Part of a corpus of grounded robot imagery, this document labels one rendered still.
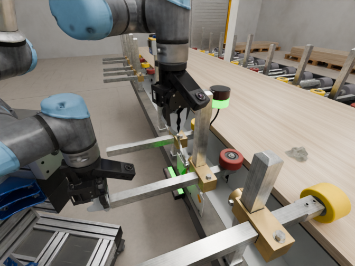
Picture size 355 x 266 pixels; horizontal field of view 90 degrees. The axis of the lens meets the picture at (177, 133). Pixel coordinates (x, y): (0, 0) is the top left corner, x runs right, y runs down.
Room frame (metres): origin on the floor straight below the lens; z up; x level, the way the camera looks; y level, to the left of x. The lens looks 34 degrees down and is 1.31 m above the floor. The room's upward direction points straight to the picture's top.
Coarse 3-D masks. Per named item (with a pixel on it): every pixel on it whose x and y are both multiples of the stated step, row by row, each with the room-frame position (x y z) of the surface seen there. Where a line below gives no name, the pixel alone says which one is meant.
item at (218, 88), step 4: (212, 88) 0.49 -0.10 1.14; (216, 88) 0.49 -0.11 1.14; (220, 88) 0.49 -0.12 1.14; (224, 88) 0.49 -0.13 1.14; (228, 88) 0.49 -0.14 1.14; (220, 100) 0.46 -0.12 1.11; (224, 100) 0.46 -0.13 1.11; (212, 108) 0.46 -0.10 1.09; (220, 108) 0.49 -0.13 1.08; (216, 116) 0.49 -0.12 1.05; (212, 120) 0.49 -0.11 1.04
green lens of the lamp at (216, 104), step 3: (228, 99) 0.47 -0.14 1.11; (213, 102) 0.46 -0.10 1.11; (216, 102) 0.46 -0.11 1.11; (219, 102) 0.46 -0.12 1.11; (222, 102) 0.46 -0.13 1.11; (225, 102) 0.46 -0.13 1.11; (228, 102) 0.47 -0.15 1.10; (213, 105) 0.46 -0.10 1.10; (216, 105) 0.46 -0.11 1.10; (219, 105) 0.46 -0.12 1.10; (222, 105) 0.46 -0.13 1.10; (225, 105) 0.46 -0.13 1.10
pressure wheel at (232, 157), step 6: (222, 150) 0.50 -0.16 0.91; (228, 150) 0.50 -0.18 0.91; (234, 150) 0.50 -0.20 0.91; (222, 156) 0.46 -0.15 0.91; (228, 156) 0.47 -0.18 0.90; (234, 156) 0.47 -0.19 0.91; (240, 156) 0.46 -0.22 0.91; (222, 162) 0.45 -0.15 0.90; (228, 162) 0.44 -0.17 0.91; (234, 162) 0.44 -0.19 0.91; (240, 162) 0.44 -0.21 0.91; (228, 168) 0.43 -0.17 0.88; (234, 168) 0.43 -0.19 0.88
